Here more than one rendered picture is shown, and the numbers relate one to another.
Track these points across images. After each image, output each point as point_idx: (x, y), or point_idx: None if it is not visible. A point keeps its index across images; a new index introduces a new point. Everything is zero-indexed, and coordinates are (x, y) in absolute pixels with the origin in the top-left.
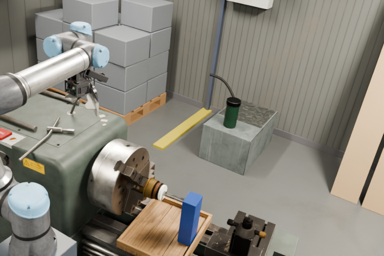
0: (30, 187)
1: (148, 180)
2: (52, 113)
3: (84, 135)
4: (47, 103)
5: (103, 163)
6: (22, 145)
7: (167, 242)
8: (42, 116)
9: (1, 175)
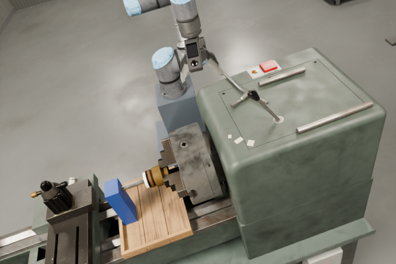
0: (165, 54)
1: (158, 166)
2: (288, 105)
3: (223, 114)
4: (319, 108)
5: (188, 125)
6: (241, 75)
7: (142, 199)
8: (287, 96)
9: (178, 39)
